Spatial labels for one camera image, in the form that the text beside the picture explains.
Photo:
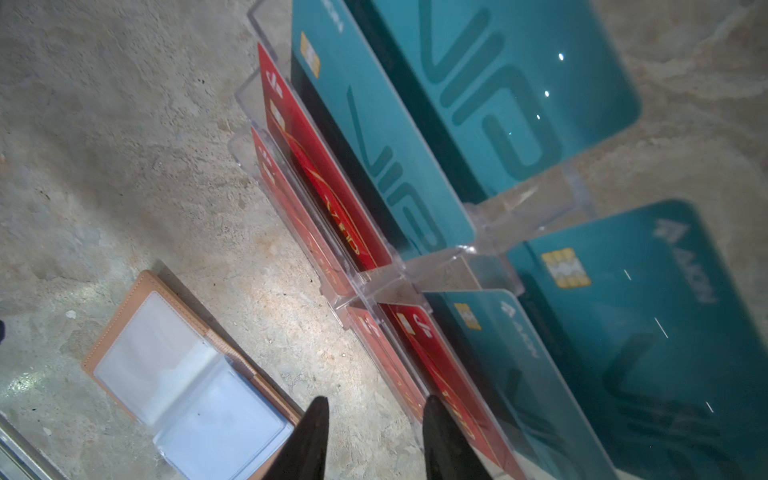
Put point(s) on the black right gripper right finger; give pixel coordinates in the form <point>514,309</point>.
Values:
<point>447,453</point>

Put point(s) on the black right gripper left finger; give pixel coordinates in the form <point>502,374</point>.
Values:
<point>303,456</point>

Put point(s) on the tan leather card holder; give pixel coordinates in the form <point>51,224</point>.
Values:
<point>210,412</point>

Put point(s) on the clear acrylic card stand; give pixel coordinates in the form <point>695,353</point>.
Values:
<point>424,277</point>

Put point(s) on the teal vip card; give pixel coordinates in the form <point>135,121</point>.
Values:
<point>501,90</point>
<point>513,371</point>
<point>378,145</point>
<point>643,320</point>

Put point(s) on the teal VIP card rear right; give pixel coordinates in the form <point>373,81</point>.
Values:
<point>643,320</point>

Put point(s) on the teal VIP card rear left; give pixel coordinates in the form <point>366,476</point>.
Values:
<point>501,90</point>

